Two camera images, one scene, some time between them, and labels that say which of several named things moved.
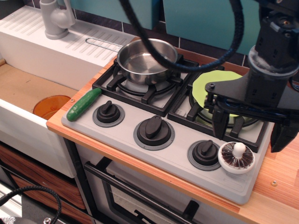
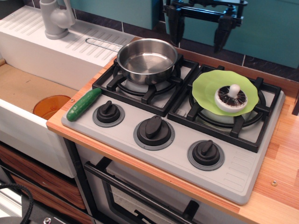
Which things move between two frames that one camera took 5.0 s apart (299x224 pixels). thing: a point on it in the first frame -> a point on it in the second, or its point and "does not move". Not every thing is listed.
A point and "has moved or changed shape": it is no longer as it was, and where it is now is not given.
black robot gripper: [267, 97] -> [227, 8]
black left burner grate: [156, 99] does not move
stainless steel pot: [138, 65] does not move
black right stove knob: [204, 155] does not move
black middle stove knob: [154, 133] does not move
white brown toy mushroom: [236, 157] has moved or changed shape
